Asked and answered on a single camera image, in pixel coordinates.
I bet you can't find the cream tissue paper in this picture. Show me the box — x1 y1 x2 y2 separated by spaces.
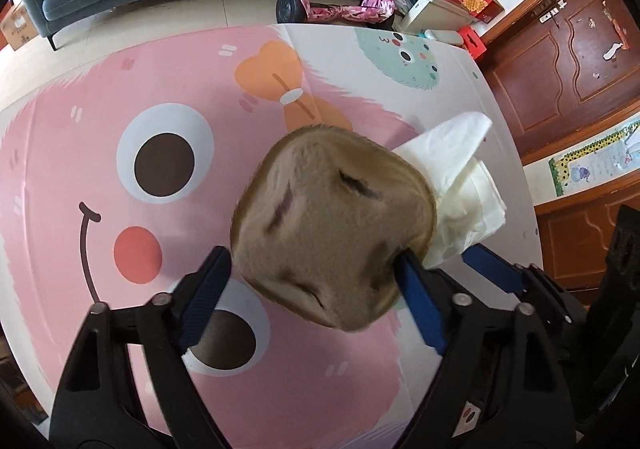
394 111 506 268

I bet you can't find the giraffe height chart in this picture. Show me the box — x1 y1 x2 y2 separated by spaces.
548 116 639 198

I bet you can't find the brown wooden door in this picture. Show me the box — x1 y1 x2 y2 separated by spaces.
480 0 639 158

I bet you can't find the teal stepper machine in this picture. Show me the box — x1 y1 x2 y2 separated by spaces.
420 29 464 47

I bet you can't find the pink hoverboard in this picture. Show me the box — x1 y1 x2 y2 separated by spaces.
274 0 396 24

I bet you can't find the cardboard box on floor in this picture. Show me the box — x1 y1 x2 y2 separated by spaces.
1 3 39 50

